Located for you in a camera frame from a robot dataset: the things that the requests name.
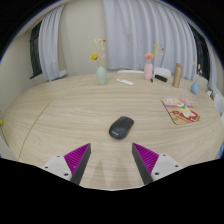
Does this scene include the narrow white curtain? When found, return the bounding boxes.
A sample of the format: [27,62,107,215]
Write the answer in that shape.
[38,3,68,83]
[205,41,218,90]

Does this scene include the pale green vase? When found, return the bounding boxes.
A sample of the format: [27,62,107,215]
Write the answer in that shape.
[96,65,108,86]

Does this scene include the white remote control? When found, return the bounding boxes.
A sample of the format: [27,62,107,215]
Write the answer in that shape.
[116,77,135,87]

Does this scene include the small black case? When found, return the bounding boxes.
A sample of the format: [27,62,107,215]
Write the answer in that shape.
[154,74,168,83]

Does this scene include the white chair with blue trim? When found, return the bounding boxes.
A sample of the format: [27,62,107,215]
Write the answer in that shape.
[218,143,224,160]
[213,87,224,116]

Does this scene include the black computer mouse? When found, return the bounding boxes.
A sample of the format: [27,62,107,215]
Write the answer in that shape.
[108,115,135,140]

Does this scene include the tan insulated bottle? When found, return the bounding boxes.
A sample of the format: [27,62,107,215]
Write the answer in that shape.
[171,62,184,89]

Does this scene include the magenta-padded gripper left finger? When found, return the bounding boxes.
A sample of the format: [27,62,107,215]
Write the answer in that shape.
[42,143,92,186]

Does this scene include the wide white curtain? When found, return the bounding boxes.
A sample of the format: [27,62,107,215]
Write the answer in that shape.
[102,0,198,81]

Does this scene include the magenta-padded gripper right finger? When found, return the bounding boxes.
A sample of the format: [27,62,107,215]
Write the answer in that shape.
[131,142,183,186]

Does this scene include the pink vase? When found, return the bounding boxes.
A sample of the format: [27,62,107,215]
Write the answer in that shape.
[143,62,154,81]

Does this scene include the beige dried flower sprigs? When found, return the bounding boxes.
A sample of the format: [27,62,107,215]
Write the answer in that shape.
[191,58,203,83]

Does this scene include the yellow dried flower bunch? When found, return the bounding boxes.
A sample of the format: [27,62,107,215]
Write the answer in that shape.
[88,38,108,68]

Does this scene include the dark window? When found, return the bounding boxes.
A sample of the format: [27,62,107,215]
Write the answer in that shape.
[29,21,44,80]
[188,23,211,81]

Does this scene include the blue vase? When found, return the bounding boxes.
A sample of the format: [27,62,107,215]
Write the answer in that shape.
[190,80,200,95]

